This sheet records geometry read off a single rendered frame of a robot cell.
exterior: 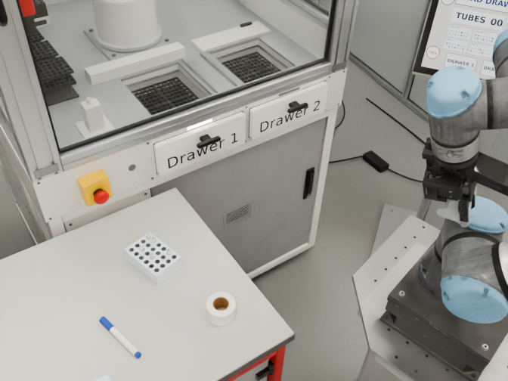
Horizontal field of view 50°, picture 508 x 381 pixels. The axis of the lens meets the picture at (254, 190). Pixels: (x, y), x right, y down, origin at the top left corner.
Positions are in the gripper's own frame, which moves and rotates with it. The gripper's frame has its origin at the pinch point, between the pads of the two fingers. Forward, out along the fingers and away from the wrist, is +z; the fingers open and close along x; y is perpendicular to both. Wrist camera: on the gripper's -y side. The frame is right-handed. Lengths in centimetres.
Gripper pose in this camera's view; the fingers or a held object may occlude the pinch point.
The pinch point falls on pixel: (470, 215)
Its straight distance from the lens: 112.5
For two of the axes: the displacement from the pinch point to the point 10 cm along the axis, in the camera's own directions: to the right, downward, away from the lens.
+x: -3.8, 8.1, -4.5
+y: -8.7, -1.5, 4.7
